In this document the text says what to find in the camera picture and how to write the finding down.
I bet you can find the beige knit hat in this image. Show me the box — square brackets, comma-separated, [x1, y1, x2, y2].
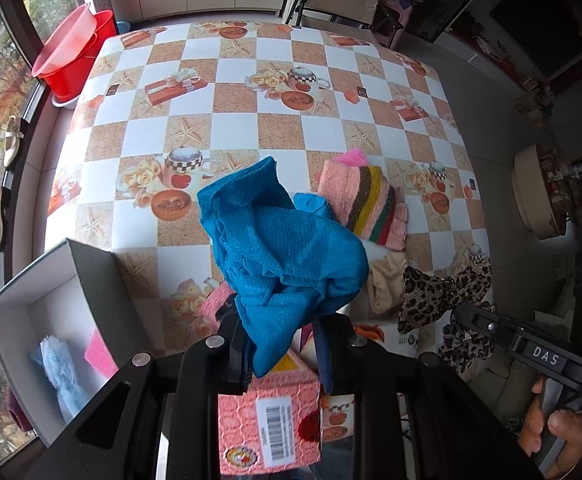
[355, 252, 408, 318]

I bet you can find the blue textured cloth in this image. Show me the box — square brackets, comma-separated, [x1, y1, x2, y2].
[293, 193, 338, 226]
[198, 157, 369, 377]

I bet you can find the leopard print scarf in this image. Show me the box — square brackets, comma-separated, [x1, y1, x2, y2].
[397, 257, 495, 375]

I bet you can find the pink striped knit hat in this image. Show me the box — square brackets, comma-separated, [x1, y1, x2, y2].
[318, 159, 408, 252]

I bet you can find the pink foam sponge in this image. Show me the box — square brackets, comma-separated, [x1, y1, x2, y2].
[84, 330, 118, 379]

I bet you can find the light blue fluffy cloth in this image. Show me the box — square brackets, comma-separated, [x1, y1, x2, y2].
[29, 335, 90, 424]

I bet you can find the person's right hand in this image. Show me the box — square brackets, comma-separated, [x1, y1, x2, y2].
[518, 376, 582, 479]

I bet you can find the white illustrated food bag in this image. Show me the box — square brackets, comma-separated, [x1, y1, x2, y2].
[291, 323, 419, 444]

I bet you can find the pink patterned tissue box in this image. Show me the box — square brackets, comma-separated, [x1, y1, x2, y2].
[197, 280, 324, 478]

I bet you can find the round cream container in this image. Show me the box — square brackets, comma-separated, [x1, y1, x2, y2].
[512, 144, 568, 240]

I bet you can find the white open cardboard box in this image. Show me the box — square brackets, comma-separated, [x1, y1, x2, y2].
[0, 240, 153, 446]

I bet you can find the maroon slipper lower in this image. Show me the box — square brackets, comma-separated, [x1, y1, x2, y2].
[4, 388, 33, 432]

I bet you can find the checkered patterned tablecloth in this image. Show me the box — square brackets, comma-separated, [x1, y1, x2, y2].
[43, 20, 494, 361]

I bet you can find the white basin under bucket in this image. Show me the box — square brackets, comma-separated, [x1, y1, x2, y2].
[51, 92, 79, 110]

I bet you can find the white shoe far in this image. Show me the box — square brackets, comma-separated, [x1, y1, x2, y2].
[3, 115, 24, 169]

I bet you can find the red plastic bucket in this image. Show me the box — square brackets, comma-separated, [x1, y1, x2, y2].
[36, 9, 116, 100]

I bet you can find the pink plastic basin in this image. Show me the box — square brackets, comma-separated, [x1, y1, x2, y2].
[32, 4, 97, 77]

